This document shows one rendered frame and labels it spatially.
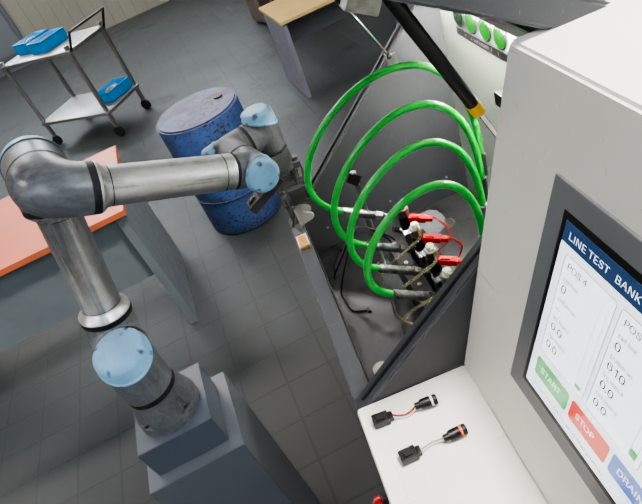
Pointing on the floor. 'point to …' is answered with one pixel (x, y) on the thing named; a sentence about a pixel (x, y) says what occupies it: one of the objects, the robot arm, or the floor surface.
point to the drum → (213, 108)
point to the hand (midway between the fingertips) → (297, 228)
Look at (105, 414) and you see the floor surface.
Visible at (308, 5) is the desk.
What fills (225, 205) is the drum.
